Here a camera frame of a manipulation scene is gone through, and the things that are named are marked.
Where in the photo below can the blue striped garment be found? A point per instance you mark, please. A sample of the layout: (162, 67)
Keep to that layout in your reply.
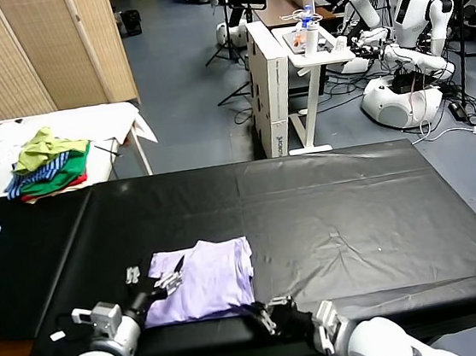
(44, 172)

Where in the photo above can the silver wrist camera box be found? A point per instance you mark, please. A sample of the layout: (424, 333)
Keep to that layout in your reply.
(325, 318)
(105, 319)

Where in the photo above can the black light stand tripod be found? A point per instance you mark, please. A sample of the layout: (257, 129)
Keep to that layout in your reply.
(228, 24)

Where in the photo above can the bamboo folding screen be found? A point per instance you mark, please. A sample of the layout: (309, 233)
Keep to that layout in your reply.
(34, 51)

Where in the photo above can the black pole stand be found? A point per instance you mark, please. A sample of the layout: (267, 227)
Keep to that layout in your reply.
(462, 53)

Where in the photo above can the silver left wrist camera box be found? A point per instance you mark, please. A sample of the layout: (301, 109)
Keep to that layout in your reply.
(105, 319)

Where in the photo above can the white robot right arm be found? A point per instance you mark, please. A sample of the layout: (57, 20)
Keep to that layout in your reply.
(381, 342)

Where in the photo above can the small orange object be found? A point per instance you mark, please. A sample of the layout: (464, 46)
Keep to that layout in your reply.
(301, 39)

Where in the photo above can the white tablecloth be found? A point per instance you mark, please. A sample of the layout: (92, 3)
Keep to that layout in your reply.
(98, 121)

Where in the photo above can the white standing desk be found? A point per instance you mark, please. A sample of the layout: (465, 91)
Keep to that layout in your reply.
(312, 92)

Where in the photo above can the white tumbler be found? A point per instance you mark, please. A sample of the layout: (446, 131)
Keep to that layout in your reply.
(310, 43)

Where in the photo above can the grey tablet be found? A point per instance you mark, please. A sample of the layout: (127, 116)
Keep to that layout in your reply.
(292, 42)

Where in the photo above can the clear water bottle blue cap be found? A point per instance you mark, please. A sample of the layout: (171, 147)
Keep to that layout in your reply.
(308, 14)

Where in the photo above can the lavender t-shirt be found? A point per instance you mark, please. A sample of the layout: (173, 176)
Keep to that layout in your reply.
(206, 280)

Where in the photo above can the lime green garment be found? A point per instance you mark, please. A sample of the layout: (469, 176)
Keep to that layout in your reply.
(39, 149)

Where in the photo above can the beige garment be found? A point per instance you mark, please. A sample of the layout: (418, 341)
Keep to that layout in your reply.
(57, 193)

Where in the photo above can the black trash bin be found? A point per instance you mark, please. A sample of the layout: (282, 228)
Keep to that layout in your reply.
(132, 24)

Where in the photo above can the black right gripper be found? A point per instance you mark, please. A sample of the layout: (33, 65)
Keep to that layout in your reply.
(295, 322)

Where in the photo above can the white paper cup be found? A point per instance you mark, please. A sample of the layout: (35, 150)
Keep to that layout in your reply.
(341, 44)

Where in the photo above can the brown wooden desk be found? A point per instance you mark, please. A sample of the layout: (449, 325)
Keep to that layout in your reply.
(274, 8)

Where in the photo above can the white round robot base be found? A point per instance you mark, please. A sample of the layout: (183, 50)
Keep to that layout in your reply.
(230, 35)

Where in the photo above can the black vinyl table cover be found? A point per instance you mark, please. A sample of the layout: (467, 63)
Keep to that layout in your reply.
(18, 289)
(354, 216)

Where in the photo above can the black monitor tripod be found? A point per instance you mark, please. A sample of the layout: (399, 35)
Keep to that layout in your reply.
(237, 94)

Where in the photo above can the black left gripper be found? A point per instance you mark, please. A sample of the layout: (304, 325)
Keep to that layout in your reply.
(142, 298)

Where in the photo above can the tall white cardboard box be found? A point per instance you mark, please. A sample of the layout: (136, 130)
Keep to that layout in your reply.
(274, 96)

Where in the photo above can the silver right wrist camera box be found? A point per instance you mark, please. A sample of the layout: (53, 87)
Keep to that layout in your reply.
(325, 318)

